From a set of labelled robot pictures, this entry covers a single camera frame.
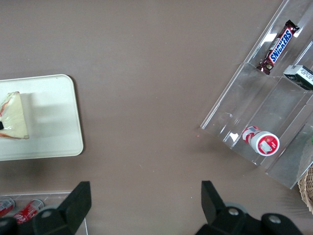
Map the small light wicker basket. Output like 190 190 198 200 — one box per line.
297 164 313 214

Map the red cola bottle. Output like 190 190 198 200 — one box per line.
12 199 45 225

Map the cream plastic tray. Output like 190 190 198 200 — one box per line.
0 74 85 162

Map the clear acrylic stepped shelf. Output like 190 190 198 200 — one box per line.
200 0 313 190

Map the clear acrylic bottle rack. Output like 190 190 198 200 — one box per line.
0 191 89 235

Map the red white yogurt bottle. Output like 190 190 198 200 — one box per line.
242 125 280 157

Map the black white snack box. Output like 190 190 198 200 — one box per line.
283 64 313 92

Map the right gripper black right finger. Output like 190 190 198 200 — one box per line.
195 180 304 235

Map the triangle sandwich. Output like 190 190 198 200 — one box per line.
0 91 30 141

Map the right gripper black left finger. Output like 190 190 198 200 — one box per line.
0 181 92 235

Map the Snickers chocolate bar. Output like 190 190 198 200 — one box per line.
255 20 300 75

